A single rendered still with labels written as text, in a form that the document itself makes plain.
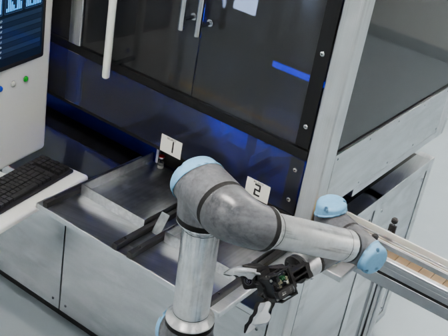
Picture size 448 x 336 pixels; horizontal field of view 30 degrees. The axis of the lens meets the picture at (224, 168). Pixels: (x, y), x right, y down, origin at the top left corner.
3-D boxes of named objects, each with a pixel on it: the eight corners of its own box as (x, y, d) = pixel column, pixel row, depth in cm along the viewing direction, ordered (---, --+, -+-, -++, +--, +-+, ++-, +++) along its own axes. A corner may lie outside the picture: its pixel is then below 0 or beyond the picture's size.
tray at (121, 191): (151, 161, 286) (153, 151, 285) (211, 192, 274) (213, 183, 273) (81, 193, 261) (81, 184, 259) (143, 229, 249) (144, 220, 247)
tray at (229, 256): (231, 202, 271) (233, 193, 269) (298, 237, 259) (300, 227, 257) (163, 241, 245) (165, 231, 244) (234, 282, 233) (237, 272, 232)
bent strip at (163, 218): (160, 227, 251) (162, 211, 249) (167, 231, 250) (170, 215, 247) (129, 245, 241) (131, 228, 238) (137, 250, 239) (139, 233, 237)
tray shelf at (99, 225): (140, 160, 289) (141, 155, 289) (310, 249, 257) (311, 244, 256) (35, 207, 254) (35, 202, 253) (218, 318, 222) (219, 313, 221)
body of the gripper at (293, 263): (270, 275, 191) (307, 253, 197) (247, 274, 198) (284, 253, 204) (281, 306, 192) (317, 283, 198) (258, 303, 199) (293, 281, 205)
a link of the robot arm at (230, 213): (245, 208, 158) (400, 243, 190) (216, 179, 166) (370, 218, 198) (217, 259, 161) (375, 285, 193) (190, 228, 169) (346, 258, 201)
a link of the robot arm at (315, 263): (296, 246, 207) (306, 276, 208) (283, 253, 204) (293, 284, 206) (316, 246, 201) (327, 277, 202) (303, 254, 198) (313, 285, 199)
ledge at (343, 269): (325, 245, 261) (327, 240, 260) (361, 263, 255) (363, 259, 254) (302, 263, 250) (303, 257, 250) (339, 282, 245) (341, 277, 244)
